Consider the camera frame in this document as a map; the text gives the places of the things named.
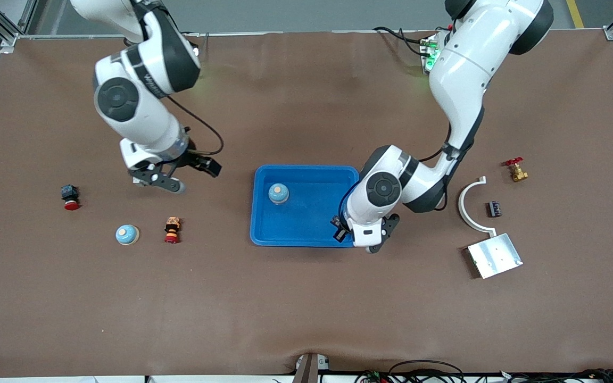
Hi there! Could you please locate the blue call bell cream base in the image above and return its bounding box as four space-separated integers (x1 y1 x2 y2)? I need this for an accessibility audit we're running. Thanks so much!
268 183 290 205
115 224 140 246

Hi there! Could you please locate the brass valve red handle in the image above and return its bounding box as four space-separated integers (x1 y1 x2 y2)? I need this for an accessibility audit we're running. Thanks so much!
504 157 529 182

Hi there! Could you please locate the black cable bundle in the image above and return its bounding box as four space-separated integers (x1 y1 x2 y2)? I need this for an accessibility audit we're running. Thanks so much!
498 367 613 383

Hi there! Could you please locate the black looped cable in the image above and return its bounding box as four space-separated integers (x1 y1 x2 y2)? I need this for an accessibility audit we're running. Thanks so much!
389 360 465 383

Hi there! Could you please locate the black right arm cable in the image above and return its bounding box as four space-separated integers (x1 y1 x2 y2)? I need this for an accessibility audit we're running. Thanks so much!
165 95 225 156

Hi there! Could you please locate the silver aluminium plate box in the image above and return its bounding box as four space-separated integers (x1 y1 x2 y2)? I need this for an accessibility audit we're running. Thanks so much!
466 232 524 279

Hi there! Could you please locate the white curved plastic bracket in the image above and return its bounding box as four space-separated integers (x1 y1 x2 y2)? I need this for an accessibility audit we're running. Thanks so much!
458 176 497 237

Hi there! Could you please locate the metal table edge bracket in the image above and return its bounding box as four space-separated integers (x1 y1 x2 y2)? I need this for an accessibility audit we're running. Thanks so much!
294 353 330 383

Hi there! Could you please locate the red mushroom emergency stop button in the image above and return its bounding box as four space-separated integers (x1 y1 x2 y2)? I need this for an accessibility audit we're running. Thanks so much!
60 184 80 211

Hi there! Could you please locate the blue plastic tray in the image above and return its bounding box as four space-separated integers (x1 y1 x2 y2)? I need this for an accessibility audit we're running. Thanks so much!
250 164 361 248

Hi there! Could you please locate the base connector box green light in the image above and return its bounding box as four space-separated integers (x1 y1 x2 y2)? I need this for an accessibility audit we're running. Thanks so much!
421 32 445 72

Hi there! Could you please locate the coloured wire cluster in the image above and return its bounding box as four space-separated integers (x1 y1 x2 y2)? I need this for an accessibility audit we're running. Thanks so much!
354 370 392 383

